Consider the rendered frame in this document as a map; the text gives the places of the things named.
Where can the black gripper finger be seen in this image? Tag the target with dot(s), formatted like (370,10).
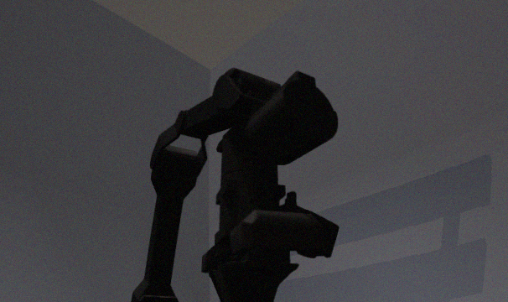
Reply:
(218,279)
(254,281)

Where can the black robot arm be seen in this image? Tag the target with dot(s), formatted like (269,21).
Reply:
(270,125)

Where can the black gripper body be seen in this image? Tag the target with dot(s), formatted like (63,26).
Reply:
(252,229)

